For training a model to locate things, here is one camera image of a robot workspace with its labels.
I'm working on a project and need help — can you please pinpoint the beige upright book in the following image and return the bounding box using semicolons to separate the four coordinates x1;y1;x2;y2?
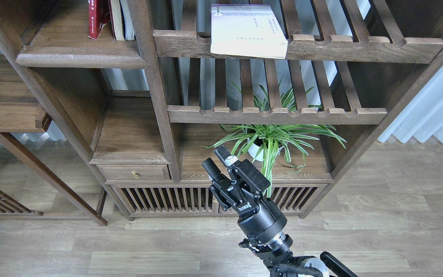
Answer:
109;0;125;41

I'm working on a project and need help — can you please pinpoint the green spider plant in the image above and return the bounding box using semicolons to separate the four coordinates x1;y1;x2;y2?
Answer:
202;79;347;197

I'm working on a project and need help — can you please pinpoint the dark wooden bookshelf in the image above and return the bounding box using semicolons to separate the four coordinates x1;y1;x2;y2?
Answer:
0;0;443;219

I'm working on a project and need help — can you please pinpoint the brass drawer knob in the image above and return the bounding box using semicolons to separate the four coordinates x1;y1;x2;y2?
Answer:
131;170;139;180

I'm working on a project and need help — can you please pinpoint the wooden side shelf unit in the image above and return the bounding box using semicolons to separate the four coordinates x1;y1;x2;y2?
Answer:
0;54;107;226

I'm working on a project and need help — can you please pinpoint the white upright book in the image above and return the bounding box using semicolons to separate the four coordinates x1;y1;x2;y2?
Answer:
120;0;135;40

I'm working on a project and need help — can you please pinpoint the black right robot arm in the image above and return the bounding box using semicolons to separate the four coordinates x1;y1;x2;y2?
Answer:
202;146;355;277

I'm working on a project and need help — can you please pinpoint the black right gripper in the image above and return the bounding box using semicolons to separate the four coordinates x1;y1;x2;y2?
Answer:
202;145;288;250

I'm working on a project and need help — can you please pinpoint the red paperback book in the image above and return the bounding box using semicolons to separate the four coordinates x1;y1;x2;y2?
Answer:
88;0;110;39

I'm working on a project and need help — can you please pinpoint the white paperback book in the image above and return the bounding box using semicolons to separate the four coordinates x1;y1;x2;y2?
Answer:
210;4;288;58

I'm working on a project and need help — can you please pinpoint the white pleated curtain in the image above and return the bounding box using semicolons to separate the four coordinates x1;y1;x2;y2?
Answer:
378;66;443;143

